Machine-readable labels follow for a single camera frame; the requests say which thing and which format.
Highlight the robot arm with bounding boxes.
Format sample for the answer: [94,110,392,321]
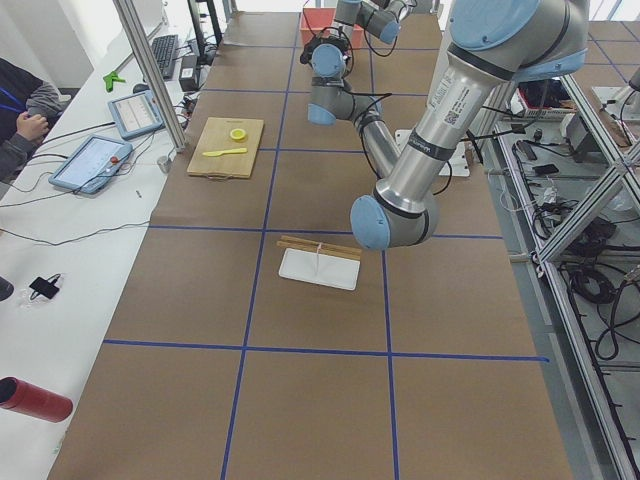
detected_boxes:
[300,1,417,179]
[350,1,589,250]

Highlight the wooden rack bar near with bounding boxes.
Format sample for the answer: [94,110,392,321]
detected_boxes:
[276,240,361,260]

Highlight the wooden rack bar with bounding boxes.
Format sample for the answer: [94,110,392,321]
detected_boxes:
[280,235,362,254]
[276,240,361,260]

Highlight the white rectangular tray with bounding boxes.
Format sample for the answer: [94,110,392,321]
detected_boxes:
[278,248,360,291]

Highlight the wooden rack bar far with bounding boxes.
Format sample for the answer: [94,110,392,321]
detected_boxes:
[280,235,362,254]

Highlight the yellow plastic knife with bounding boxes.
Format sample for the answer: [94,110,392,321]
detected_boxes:
[202,147,248,158]

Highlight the yellow lemon slices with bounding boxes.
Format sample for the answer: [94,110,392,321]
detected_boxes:
[229,128,247,142]

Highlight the bamboo cutting board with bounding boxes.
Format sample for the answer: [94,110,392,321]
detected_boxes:
[187,117,264,179]

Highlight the small metal cylinder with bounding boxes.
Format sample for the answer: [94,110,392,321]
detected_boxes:
[156,156,171,174]

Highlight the pink plastic bin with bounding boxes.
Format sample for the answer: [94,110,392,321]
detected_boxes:
[299,8,364,49]

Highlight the blue teach pendant far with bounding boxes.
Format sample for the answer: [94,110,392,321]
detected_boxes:
[107,90,164,140]

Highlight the blue teach pendant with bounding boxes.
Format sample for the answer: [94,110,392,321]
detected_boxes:
[107,90,164,140]
[48,135,133,195]

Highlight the blue teach pendant near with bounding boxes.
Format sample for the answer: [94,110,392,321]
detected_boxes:
[48,135,133,195]

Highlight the black keyboard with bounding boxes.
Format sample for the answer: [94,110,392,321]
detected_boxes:
[151,34,179,80]

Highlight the green plastic tool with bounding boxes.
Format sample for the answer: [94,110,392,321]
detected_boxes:
[103,70,126,93]

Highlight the seated person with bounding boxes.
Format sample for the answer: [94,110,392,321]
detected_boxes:
[1,58,64,181]

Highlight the red cylinder bottle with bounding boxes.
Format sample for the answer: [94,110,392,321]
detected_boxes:
[1,377,73,423]

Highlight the aluminium frame post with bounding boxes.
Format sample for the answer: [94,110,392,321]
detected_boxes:
[113,0,186,153]

